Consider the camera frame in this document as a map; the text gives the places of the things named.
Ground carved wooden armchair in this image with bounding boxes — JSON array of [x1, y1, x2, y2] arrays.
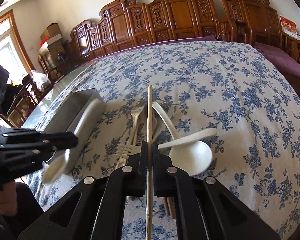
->
[[222, 0, 300, 98]]

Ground white plastic fork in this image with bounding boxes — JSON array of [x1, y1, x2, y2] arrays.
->
[[111, 127, 218, 159]]

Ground metal fork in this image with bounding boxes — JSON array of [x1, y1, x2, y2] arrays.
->
[[116, 106, 144, 168]]

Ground person's left hand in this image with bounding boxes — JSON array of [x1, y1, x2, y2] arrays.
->
[[0, 180, 18, 216]]

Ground purple seat cushion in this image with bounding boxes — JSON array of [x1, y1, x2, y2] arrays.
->
[[255, 42, 300, 77]]

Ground light wooden chopstick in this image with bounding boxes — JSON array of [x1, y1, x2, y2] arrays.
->
[[145, 85, 153, 240]]

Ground metal rectangular tray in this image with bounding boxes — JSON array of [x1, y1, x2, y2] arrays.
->
[[44, 88, 106, 174]]

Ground blue floral tablecloth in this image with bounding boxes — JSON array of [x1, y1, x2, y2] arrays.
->
[[25, 42, 300, 239]]

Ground stacked cardboard boxes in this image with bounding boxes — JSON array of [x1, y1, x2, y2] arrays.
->
[[39, 23, 66, 64]]

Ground carved wooden bench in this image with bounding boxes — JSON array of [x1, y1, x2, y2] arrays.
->
[[70, 0, 218, 61]]

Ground white soup spoon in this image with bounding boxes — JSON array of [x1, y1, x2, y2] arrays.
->
[[152, 102, 217, 176]]

